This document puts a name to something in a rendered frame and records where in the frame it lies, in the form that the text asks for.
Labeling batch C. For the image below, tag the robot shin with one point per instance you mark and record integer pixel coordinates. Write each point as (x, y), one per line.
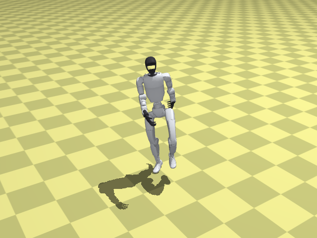
(155, 152)
(172, 148)

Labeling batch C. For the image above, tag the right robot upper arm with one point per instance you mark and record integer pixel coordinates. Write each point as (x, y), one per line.
(140, 88)

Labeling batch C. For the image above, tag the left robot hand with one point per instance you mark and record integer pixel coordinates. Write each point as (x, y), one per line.
(171, 104)

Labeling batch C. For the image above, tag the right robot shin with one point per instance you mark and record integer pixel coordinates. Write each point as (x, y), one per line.
(155, 152)

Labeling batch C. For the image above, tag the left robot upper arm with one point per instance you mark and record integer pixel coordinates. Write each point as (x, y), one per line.
(167, 79)

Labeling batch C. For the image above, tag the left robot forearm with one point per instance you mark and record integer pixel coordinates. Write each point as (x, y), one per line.
(172, 98)

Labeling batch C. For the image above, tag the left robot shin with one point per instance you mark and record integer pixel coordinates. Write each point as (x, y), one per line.
(172, 148)

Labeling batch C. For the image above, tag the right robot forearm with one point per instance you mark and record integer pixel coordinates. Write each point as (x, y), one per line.
(143, 105)

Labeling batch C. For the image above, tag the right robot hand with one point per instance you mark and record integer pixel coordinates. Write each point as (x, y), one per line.
(146, 115)

